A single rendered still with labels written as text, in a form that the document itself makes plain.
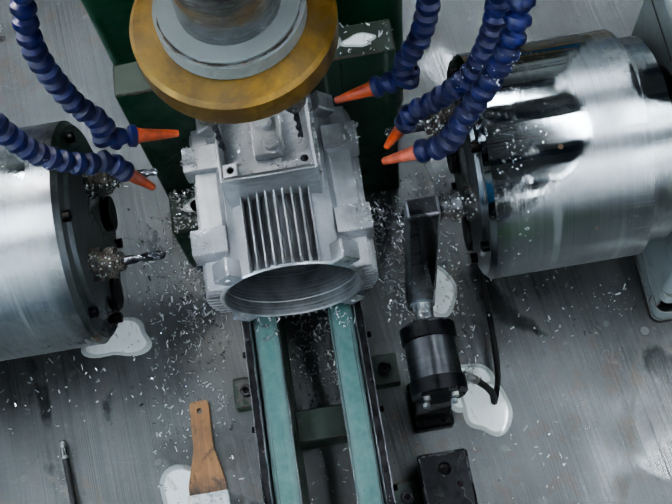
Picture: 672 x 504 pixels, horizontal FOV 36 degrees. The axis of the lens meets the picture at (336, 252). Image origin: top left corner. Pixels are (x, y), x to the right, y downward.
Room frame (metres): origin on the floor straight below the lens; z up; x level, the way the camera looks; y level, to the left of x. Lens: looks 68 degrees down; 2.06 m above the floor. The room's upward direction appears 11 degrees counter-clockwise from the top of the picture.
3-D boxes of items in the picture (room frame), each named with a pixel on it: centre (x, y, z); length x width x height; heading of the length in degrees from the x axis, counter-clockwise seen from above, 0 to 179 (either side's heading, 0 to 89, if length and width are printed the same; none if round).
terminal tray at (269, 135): (0.53, 0.05, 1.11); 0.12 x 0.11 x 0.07; 179
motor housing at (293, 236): (0.49, 0.05, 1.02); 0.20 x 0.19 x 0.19; 179
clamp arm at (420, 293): (0.35, -0.08, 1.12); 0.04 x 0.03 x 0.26; 179
